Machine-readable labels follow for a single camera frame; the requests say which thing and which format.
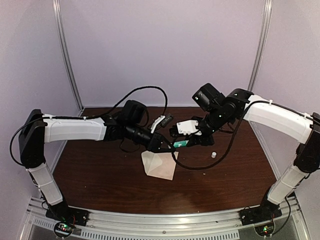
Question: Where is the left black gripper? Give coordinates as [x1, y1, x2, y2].
[125, 121, 176, 154]

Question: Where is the green white glue stick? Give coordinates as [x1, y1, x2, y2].
[173, 140, 189, 148]

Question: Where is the beige envelope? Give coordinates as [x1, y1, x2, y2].
[141, 151, 176, 181]

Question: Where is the white glue stick cap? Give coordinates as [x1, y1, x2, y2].
[211, 151, 217, 159]

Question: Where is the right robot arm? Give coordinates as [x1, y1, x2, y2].
[192, 83, 320, 221]

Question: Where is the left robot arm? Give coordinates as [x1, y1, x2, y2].
[18, 100, 174, 222]

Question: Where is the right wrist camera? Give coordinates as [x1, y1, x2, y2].
[169, 119, 202, 137]

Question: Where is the left black cable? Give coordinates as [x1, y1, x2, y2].
[9, 86, 169, 166]

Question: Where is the aluminium front rail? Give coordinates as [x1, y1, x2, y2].
[17, 196, 311, 240]

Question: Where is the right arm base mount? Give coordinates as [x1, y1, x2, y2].
[239, 200, 283, 226]

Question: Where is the right aluminium frame post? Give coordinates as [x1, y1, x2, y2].
[247, 0, 273, 92]

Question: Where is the aluminium frame post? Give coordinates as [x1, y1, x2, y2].
[52, 0, 84, 111]
[247, 0, 273, 92]

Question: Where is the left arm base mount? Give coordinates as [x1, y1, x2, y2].
[44, 196, 89, 227]

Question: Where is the left aluminium frame post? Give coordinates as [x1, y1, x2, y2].
[52, 0, 84, 111]

